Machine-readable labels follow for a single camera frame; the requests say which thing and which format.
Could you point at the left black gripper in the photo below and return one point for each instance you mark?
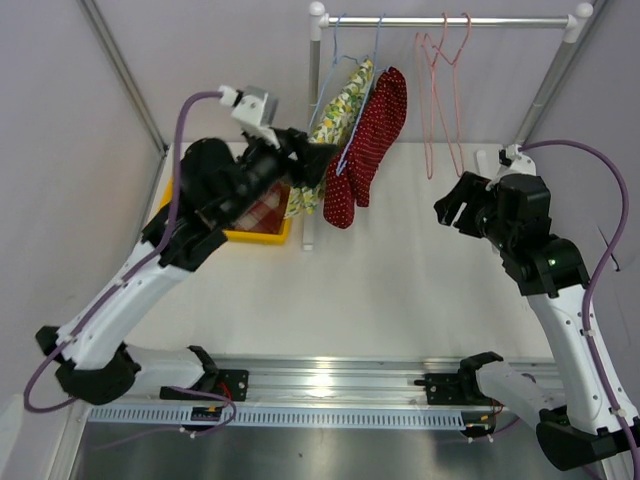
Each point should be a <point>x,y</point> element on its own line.
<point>291,142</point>

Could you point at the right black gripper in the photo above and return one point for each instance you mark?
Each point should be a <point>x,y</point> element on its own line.
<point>472,189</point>

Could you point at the red polka dot cloth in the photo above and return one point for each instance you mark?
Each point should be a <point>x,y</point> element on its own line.
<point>352,171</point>

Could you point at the lemon print skirt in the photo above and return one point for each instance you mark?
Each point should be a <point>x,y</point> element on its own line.
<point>333,126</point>

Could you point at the blue wire hanger back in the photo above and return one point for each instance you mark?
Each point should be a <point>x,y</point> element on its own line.
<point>360,110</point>

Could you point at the blue wire hanger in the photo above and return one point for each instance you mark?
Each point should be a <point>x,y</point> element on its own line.
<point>360,110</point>
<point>319,21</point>

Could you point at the blue wire hanger front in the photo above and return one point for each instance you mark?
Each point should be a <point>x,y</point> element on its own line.
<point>319,21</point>

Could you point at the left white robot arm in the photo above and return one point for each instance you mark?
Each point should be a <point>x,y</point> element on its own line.
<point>95,364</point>

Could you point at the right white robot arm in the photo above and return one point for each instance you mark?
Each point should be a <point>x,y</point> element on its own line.
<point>560,350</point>

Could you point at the red checkered cloth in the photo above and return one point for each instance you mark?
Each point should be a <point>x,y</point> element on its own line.
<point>267,214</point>

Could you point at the yellow plastic tray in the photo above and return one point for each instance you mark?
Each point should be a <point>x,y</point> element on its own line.
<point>266,239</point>

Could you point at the silver clothes rack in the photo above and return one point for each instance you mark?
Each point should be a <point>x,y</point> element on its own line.
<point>574,26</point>

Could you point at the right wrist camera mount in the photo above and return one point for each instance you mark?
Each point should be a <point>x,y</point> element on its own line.
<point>513,161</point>

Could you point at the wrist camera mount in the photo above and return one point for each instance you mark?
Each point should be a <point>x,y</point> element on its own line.
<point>513,161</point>
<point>254,110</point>

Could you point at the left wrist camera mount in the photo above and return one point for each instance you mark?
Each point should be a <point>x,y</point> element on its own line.
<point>254,110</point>

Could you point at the pink wire hanger right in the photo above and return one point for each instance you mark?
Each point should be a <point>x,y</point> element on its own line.
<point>454,144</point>

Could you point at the pink wire hanger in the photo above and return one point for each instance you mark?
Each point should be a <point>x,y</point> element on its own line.
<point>427,95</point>
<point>454,144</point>

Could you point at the pink wire hanger left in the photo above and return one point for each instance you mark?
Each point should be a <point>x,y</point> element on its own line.
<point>427,95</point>

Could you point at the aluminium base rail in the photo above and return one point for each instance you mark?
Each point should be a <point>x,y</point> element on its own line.
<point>327,394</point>

